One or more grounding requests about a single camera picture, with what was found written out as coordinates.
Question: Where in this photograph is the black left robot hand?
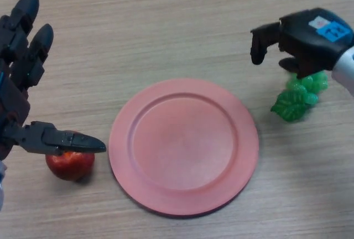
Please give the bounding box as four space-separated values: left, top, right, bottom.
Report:
0 0 107 162

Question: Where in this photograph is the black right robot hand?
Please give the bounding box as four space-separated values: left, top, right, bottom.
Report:
250 7 354 79

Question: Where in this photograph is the green grapes bunch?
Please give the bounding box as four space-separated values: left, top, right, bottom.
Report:
270 71 329 123

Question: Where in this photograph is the pink round plate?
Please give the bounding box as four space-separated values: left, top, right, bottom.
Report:
108 78 260 219

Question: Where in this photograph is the red apple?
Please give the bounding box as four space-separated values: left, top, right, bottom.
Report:
45 130 95 181

